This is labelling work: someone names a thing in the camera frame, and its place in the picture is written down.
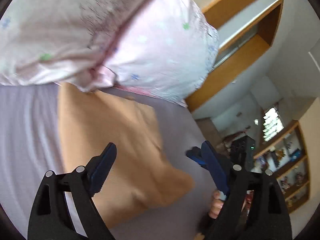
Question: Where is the large floral white pillow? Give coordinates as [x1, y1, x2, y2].
[97, 0, 219, 106]

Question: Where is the wooden framed wall niche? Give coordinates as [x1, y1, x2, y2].
[214, 0, 284, 68]

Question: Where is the lilac bed sheet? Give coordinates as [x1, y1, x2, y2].
[1, 84, 216, 239]

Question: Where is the tree print pink pillow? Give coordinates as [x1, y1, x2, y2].
[1, 0, 145, 90]

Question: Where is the tan cloth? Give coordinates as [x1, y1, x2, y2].
[58, 83, 194, 228]

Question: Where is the wooden display shelf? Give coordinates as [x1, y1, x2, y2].
[253, 120, 311, 213]

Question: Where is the wooden headboard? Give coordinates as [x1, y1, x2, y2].
[185, 0, 284, 112]

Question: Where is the person's right hand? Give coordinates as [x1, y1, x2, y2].
[208, 190, 224, 219]

